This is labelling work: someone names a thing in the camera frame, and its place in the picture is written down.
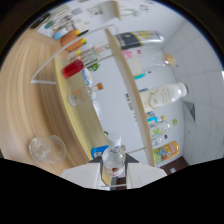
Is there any clear bottle orange cap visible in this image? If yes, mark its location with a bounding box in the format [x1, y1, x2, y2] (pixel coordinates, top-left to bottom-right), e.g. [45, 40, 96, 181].
[67, 82, 104, 108]

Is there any clear glass with ice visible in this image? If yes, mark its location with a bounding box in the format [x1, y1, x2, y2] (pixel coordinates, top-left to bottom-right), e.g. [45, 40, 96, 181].
[28, 134, 67, 164]

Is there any small clear bottle blue cap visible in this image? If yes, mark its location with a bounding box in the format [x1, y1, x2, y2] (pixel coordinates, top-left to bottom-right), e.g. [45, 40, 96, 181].
[151, 133, 169, 148]

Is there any yellow printed drink can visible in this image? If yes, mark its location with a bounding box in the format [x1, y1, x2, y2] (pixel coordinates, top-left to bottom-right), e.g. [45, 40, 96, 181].
[153, 140, 180, 164]

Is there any blue liquid bottle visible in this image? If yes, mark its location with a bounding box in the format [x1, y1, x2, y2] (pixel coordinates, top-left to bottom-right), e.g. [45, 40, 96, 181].
[90, 144, 109, 159]

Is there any wooden wall shelf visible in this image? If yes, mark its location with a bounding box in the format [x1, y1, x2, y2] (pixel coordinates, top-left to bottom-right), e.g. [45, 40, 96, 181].
[99, 0, 123, 22]

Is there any large white milk bottle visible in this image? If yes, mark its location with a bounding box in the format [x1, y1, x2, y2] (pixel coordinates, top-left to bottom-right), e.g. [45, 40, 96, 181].
[139, 82, 189, 114]

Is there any small pink bottle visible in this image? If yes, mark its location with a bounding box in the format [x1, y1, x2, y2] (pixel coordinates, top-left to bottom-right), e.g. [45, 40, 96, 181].
[121, 49, 143, 60]

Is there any small red liquid bottle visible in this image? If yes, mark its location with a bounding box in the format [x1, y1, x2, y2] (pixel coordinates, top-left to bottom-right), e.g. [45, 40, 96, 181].
[61, 54, 99, 80]

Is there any white wood two-tier shelf rack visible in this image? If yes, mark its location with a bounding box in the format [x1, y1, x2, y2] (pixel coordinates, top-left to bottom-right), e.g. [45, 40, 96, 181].
[30, 24, 158, 188]

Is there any small teal bottle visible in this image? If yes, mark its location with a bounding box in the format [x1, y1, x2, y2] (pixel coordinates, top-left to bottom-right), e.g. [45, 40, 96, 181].
[133, 70, 153, 80]

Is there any clear bottle green cap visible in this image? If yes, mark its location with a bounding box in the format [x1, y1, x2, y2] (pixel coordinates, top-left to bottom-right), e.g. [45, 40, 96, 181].
[149, 118, 179, 138]

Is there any green potted plant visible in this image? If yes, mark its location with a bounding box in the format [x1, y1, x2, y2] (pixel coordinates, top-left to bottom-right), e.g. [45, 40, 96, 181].
[87, 62, 100, 73]

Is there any clear bottle red label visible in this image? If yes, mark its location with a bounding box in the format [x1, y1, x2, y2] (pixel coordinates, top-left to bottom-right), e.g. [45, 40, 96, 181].
[101, 132, 127, 178]

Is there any white bottle blue base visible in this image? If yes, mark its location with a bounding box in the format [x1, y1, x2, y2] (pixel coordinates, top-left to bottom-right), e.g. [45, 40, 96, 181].
[53, 28, 69, 41]

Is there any brown door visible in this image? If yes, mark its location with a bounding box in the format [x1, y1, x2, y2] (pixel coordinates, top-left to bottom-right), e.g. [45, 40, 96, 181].
[156, 155, 189, 174]

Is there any small light blue bottle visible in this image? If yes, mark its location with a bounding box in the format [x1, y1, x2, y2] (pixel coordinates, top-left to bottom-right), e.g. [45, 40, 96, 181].
[146, 114, 159, 123]

